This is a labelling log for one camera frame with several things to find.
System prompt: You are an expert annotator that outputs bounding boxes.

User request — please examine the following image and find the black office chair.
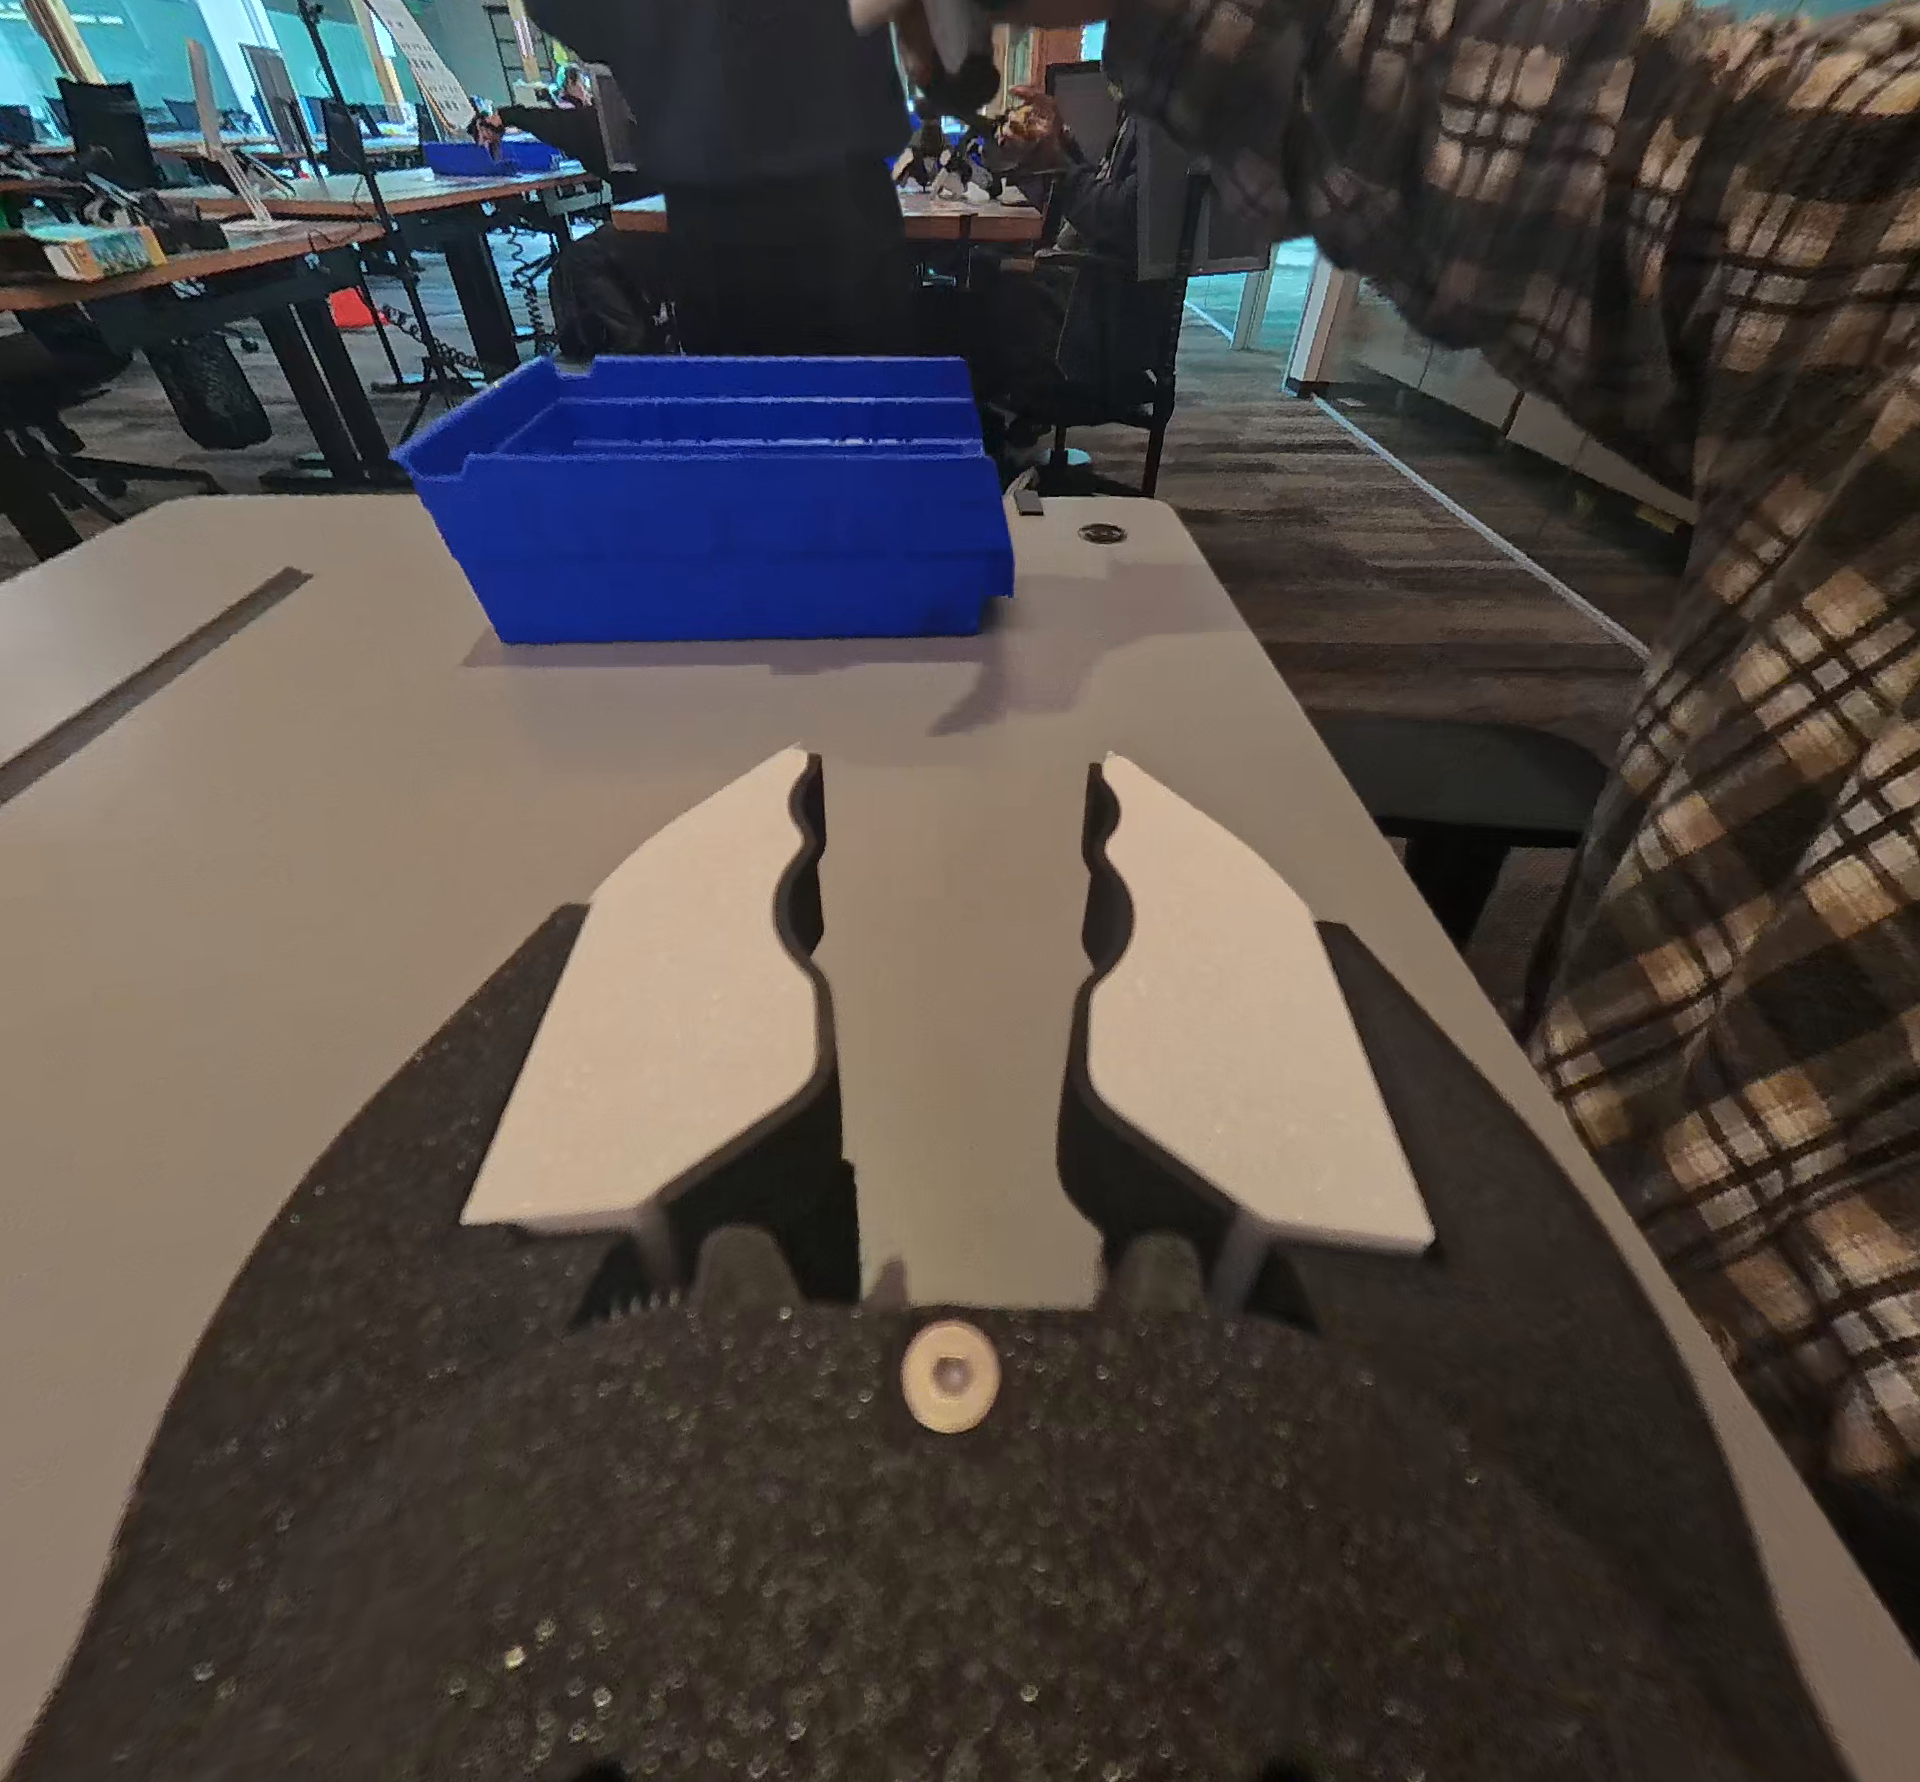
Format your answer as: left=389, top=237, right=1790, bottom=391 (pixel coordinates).
left=1319, top=716, right=1610, bottom=950

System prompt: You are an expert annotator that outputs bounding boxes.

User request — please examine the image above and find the small black white toy robot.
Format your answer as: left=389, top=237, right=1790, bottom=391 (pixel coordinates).
left=899, top=117, right=1022, bottom=201

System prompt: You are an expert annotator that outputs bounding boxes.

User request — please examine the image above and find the grey computer monitor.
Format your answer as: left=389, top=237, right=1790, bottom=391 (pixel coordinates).
left=1131, top=108, right=1279, bottom=286

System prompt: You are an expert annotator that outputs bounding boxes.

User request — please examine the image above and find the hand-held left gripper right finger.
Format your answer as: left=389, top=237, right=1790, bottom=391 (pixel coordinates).
left=1058, top=750, right=1440, bottom=1258

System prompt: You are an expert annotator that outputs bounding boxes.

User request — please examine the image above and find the white instruction board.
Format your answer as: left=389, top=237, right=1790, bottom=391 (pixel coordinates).
left=359, top=0, right=482, bottom=136

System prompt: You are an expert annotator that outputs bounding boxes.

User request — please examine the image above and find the blue plastic bin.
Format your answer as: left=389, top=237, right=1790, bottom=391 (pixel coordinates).
left=393, top=353, right=1022, bottom=646

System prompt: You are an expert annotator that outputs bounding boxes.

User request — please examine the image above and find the yellow and blue box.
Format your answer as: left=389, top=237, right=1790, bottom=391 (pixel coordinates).
left=41, top=225, right=169, bottom=283

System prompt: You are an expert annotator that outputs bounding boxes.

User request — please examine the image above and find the black computer monitor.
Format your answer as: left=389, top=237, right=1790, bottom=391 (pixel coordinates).
left=57, top=79, right=159, bottom=186

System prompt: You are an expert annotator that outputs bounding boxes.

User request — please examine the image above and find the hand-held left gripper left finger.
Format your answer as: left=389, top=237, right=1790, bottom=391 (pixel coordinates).
left=456, top=747, right=842, bottom=1243

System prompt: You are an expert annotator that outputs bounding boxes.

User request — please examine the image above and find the person's right forearm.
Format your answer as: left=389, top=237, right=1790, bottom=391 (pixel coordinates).
left=1098, top=0, right=1920, bottom=509

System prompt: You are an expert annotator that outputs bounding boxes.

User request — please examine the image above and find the long wooden workbench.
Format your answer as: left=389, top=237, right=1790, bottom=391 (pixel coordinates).
left=612, top=184, right=1051, bottom=244
left=0, top=168, right=602, bottom=494

